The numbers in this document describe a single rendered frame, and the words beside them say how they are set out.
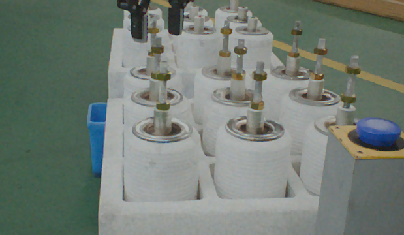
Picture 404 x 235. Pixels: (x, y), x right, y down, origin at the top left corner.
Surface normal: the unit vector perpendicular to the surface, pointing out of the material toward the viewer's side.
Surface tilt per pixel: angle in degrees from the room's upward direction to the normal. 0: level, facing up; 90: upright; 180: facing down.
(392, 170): 90
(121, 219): 90
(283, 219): 90
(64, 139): 0
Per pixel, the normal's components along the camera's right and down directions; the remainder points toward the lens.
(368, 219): 0.13, 0.38
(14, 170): 0.04, -0.92
